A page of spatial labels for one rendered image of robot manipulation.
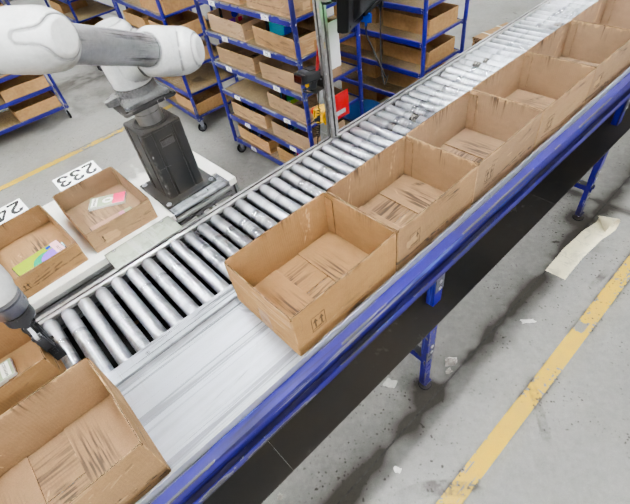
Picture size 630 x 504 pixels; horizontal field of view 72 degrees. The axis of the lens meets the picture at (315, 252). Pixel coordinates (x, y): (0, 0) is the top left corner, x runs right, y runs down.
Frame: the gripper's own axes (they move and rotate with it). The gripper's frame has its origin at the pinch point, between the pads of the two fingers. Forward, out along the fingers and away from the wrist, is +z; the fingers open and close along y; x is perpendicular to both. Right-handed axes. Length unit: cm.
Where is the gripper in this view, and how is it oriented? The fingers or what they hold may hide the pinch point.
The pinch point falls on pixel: (55, 350)
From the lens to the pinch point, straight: 155.3
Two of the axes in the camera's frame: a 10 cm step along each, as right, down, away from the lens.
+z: 1.2, 6.9, 7.2
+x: -7.3, 5.6, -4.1
